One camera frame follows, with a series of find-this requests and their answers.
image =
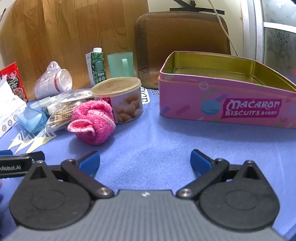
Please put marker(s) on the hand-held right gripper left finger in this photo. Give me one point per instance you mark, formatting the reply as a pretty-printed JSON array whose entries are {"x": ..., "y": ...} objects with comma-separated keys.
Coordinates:
[{"x": 89, "y": 161}]

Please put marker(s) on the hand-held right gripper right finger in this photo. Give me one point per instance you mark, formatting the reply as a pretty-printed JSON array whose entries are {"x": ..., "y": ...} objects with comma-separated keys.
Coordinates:
[{"x": 200, "y": 162}]

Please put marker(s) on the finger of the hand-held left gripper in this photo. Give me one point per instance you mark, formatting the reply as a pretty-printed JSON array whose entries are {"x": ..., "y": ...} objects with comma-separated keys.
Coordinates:
[
  {"x": 34, "y": 155},
  {"x": 5, "y": 152}
]

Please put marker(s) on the pink fuzzy sock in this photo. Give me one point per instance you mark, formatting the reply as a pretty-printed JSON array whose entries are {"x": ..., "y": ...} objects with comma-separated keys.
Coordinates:
[{"x": 92, "y": 120}]

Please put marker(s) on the pink biscuit tin box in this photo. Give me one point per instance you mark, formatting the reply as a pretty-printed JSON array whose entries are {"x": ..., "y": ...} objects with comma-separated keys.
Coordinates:
[{"x": 185, "y": 99}]

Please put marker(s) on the blue plastic packet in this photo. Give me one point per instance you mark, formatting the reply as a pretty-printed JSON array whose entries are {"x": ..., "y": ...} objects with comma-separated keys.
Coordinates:
[{"x": 30, "y": 119}]

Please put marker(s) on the white paper box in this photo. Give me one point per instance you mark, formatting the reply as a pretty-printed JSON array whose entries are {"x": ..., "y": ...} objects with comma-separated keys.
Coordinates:
[{"x": 9, "y": 109}]

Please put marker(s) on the clear bag of wooden sticks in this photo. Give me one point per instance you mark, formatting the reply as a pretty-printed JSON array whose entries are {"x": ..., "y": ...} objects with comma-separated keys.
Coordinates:
[{"x": 60, "y": 118}]

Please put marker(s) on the blue printed tablecloth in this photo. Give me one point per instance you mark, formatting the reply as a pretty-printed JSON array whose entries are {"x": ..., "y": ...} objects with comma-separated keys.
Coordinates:
[{"x": 150, "y": 139}]

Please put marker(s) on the clear plastic bag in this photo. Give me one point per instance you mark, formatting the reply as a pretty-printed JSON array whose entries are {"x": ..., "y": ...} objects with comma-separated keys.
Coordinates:
[{"x": 67, "y": 96}]

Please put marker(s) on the round nut can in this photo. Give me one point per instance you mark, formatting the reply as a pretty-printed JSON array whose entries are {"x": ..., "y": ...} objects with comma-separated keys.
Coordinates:
[{"x": 129, "y": 104}]

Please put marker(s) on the bag of plastic cups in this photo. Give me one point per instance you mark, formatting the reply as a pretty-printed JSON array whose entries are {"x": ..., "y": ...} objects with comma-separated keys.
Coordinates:
[{"x": 46, "y": 85}]

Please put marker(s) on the red snack box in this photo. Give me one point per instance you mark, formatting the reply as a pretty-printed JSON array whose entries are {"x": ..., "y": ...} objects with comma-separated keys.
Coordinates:
[{"x": 13, "y": 78}]

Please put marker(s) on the green and white drink carton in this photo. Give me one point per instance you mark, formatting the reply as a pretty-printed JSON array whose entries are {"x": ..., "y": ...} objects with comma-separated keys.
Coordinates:
[{"x": 97, "y": 67}]

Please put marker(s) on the green plastic cup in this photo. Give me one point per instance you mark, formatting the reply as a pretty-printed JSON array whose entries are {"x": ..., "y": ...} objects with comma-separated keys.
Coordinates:
[{"x": 115, "y": 67}]

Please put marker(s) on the brown chair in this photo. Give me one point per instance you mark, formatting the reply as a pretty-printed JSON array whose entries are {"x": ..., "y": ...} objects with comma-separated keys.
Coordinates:
[{"x": 173, "y": 34}]

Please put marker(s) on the black tape strips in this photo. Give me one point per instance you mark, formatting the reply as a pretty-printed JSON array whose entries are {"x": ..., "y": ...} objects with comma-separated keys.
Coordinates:
[{"x": 196, "y": 9}]

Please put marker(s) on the white window frame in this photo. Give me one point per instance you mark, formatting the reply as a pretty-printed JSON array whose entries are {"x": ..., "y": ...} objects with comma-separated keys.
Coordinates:
[{"x": 259, "y": 34}]

